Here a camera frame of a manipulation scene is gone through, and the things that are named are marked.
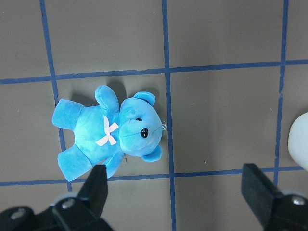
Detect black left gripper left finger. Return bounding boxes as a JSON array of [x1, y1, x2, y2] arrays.
[[52, 165, 107, 231]]

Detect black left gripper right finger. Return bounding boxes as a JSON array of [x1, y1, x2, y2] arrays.
[[241, 163, 308, 231]]

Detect white trash can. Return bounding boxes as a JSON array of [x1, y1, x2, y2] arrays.
[[288, 113, 308, 171]]

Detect blue teddy bear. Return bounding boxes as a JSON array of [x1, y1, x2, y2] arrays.
[[51, 85, 165, 181]]

